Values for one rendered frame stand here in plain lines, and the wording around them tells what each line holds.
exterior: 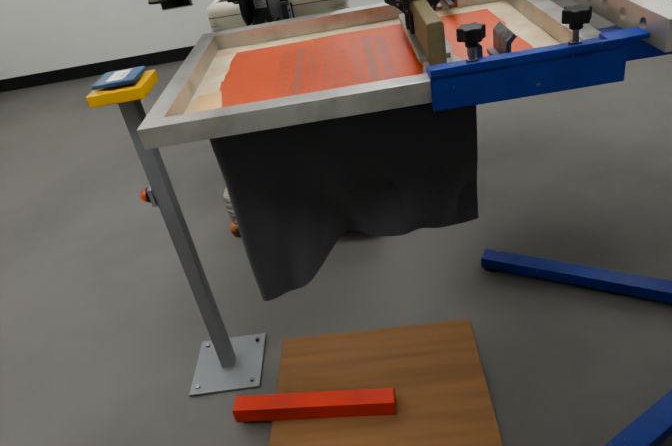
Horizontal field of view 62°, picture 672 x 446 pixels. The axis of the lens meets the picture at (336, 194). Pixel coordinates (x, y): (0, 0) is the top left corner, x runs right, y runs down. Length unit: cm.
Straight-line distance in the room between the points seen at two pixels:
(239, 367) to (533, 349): 89
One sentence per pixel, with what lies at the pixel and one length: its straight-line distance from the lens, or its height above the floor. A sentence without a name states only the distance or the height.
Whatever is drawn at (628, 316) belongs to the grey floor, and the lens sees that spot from 193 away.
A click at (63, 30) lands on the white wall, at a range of 558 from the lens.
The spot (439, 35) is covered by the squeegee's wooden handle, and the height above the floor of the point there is 103.
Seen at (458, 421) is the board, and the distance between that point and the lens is 160.
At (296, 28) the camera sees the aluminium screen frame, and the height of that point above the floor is 97.
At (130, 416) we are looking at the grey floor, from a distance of 190.
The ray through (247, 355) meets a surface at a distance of 189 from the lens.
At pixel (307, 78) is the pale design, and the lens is 113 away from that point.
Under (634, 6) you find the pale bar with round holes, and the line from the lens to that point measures 104.
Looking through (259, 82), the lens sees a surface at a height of 95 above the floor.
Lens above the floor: 131
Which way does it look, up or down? 31 degrees down
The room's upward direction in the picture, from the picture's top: 11 degrees counter-clockwise
